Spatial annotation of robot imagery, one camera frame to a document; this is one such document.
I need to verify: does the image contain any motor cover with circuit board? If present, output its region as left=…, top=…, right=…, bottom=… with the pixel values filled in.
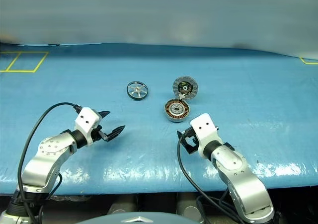
left=172, top=75, right=199, bottom=100

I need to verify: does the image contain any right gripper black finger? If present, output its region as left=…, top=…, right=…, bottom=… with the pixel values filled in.
left=176, top=130, right=188, bottom=148
left=184, top=142, right=200, bottom=155

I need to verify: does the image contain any silver motor stator housing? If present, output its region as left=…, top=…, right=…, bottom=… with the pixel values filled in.
left=163, top=97, right=191, bottom=124

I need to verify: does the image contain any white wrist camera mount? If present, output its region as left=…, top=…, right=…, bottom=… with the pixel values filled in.
left=189, top=113, right=220, bottom=158
left=75, top=107, right=100, bottom=145

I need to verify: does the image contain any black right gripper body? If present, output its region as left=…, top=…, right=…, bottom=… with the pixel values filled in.
left=183, top=126, right=200, bottom=148

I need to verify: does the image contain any grey robot torso with emblem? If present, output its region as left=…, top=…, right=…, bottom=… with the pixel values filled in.
left=79, top=210, right=198, bottom=224

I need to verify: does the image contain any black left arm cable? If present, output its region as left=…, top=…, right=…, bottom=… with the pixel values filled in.
left=16, top=102, right=83, bottom=224

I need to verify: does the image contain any yellow tape square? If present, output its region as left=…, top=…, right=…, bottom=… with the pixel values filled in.
left=0, top=51, right=49, bottom=74

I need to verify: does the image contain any blue plastic table cover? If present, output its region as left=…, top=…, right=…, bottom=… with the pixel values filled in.
left=0, top=42, right=318, bottom=198

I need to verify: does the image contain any dark rounded shape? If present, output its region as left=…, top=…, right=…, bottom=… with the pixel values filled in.
left=106, top=194, right=140, bottom=216
left=175, top=193, right=207, bottom=224

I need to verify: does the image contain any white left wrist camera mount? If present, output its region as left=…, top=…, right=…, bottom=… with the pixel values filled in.
left=75, top=107, right=100, bottom=145

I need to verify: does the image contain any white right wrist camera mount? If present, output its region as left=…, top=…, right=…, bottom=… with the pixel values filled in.
left=189, top=113, right=220, bottom=158

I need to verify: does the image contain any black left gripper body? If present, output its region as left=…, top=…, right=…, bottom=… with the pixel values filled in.
left=89, top=121, right=107, bottom=143

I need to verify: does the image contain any silver spoked wheel cap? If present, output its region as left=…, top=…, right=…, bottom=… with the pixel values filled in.
left=126, top=80, right=149, bottom=101

